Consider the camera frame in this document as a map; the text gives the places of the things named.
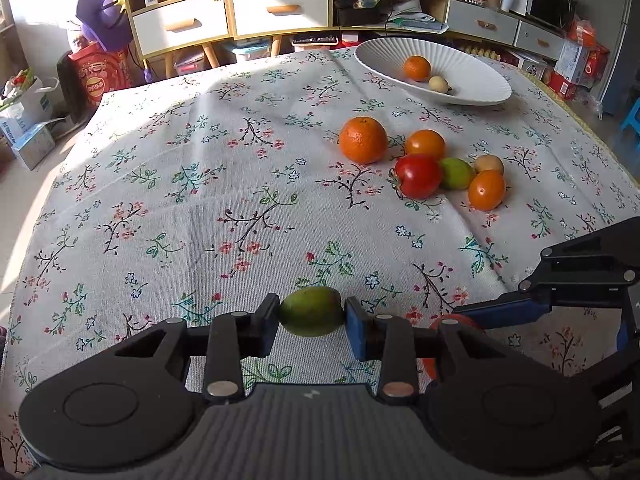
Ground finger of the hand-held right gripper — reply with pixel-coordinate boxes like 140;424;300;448
590;305;640;411
452;217;640;333

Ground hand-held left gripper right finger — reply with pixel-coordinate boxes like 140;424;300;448
344;296;507;405

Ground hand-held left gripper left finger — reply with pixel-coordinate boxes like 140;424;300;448
114;292;282;403

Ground green mango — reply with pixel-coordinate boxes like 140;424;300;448
279;286;347;337

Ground orange tomato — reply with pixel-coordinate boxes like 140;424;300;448
404;129;446;162
468;169;507;211

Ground green lime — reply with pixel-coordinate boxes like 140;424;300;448
439;157;476;191

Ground large beige longan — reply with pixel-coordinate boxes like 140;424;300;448
474;154;505;176

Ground red tomato with calyx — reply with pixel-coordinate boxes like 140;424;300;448
389;154;444;200

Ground large orange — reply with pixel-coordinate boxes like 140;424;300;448
339;116;389;165

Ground white ribbed plate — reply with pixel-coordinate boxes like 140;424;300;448
354;37;514;107

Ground floral tablecloth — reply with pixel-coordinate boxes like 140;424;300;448
0;47;640;480

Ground blue plastic stool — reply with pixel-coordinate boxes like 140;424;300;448
617;107;640;153

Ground small tangerine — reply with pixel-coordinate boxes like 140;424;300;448
403;55;432;82

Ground yellow egg cartons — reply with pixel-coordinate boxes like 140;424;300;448
462;45;501;61

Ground red white cardboard box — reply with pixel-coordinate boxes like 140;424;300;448
554;39;611;88

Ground clear box with blue lid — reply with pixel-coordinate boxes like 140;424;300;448
227;41;273;64

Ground grey clear storage box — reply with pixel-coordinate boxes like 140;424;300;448
173;50;208;76

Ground long wooden tv cabinet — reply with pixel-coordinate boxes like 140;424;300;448
330;0;571;61

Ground clear box with black lid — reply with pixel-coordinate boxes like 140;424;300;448
291;34;341;53

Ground blue tissue box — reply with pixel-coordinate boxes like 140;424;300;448
11;122;57;172

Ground red gift bag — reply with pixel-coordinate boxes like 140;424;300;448
67;42;136;108

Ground white microwave oven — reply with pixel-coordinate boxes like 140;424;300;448
510;0;577;31

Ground tall wooden shelf cabinet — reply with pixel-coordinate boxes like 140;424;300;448
117;0;233;78

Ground black bag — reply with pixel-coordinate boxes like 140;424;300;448
332;0;396;27

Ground low wooden drawer cabinet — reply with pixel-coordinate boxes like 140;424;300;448
227;0;335;58

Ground purple hat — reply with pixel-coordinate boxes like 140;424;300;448
75;0;137;53

